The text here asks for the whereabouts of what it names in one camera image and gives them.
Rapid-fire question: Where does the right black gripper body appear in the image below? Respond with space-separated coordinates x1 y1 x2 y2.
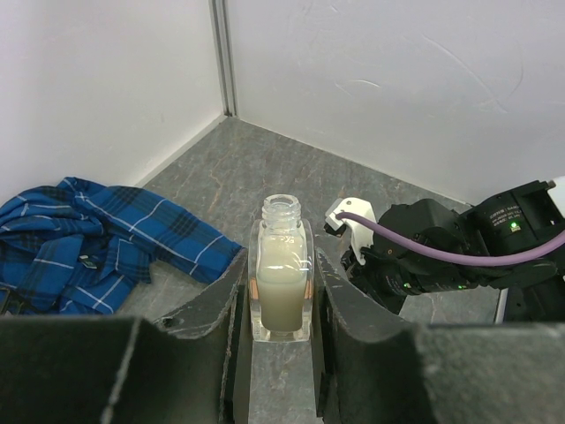
340 246 397 309

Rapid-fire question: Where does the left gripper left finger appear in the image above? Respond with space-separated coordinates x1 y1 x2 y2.
1 251 248 423

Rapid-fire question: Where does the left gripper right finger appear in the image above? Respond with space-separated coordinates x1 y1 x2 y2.
315 249 564 423

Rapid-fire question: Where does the white nail polish bottle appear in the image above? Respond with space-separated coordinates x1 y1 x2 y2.
248 194 314 343

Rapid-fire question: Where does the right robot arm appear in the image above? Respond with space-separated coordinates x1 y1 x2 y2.
325 178 564 322

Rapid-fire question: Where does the blue plaid shirt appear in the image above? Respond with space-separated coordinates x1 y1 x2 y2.
1 177 242 315

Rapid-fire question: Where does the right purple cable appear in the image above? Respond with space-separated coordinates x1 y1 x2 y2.
336 211 565 267

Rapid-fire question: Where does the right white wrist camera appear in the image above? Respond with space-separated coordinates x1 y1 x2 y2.
325 197 376 265

